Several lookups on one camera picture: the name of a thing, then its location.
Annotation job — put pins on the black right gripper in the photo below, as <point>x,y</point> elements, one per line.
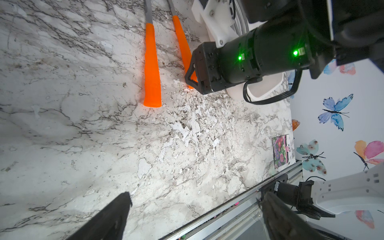
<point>215,69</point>

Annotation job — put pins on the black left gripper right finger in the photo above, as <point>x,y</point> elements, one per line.
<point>284,224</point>

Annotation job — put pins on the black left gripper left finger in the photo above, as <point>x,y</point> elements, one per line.
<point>109,223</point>

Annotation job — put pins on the orange handle sickle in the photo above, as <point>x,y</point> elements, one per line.
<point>182,40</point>
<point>153,95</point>

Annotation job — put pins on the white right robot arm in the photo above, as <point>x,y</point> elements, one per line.
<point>293,35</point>

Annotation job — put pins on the white plastic storage tray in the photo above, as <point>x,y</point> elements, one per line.
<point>256,91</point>

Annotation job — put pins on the flower seed packet on table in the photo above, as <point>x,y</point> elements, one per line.
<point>281,150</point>

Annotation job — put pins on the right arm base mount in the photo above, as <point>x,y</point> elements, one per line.
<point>298,197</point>

